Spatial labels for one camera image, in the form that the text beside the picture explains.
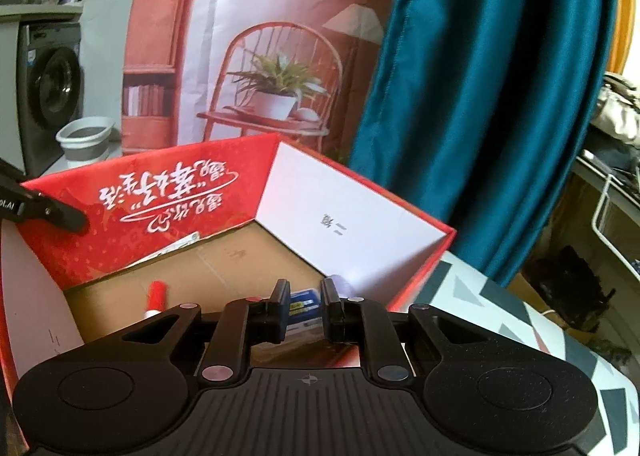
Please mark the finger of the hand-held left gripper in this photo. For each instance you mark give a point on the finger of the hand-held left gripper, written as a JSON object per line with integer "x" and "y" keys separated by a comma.
{"x": 55, "y": 211}

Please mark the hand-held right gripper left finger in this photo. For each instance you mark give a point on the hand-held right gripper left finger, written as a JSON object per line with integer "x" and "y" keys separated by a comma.
{"x": 277, "y": 316}

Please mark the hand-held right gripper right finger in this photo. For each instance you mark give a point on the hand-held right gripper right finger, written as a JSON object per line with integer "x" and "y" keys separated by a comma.
{"x": 330, "y": 316}

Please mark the blue plastic packet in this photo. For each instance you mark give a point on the blue plastic packet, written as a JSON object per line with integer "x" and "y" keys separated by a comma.
{"x": 305, "y": 306}

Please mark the red white marker pen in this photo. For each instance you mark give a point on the red white marker pen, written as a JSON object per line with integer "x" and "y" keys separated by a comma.
{"x": 156, "y": 293}

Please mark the red cardboard box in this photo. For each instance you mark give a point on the red cardboard box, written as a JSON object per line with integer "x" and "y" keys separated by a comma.
{"x": 200, "y": 186}

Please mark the white plastic bucket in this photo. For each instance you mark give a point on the white plastic bucket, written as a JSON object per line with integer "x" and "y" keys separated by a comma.
{"x": 85, "y": 140}

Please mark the grey washing machine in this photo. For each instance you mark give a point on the grey washing machine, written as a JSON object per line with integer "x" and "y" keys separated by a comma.
{"x": 50, "y": 85}

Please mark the black bag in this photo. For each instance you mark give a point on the black bag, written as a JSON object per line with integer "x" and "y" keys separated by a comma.
{"x": 575, "y": 286}

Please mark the blue curtain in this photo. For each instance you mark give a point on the blue curtain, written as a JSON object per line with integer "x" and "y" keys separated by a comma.
{"x": 475, "y": 85}

